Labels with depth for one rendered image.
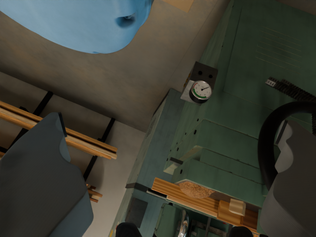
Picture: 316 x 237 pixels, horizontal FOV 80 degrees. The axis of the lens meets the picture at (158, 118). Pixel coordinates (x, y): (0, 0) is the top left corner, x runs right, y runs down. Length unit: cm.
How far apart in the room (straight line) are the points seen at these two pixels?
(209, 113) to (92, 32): 49
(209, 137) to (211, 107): 10
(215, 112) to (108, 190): 244
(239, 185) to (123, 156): 247
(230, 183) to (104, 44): 49
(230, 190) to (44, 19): 53
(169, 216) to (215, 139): 39
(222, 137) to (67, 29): 50
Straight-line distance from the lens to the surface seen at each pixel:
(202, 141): 57
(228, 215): 70
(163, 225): 84
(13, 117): 280
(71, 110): 316
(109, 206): 291
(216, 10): 119
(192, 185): 56
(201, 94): 56
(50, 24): 20
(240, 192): 59
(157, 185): 67
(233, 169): 59
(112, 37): 17
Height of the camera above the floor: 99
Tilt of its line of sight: 24 degrees down
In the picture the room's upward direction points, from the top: 159 degrees counter-clockwise
